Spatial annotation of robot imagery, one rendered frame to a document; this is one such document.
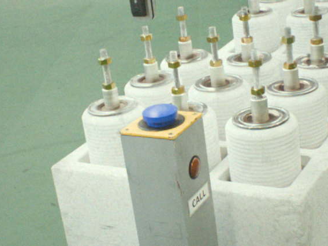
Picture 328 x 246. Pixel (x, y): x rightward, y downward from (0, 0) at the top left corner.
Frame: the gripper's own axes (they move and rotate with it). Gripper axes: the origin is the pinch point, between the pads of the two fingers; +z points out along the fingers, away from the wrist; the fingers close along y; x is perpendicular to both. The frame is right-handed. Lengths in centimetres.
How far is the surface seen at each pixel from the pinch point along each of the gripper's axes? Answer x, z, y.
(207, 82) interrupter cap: -9.1, 19.6, -28.9
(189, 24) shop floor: -79, 44, -150
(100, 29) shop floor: -112, 44, -142
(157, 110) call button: 0.1, 12.0, 0.4
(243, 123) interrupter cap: 3.4, 19.6, -14.5
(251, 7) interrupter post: -19, 18, -69
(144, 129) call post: -0.6, 13.5, 2.4
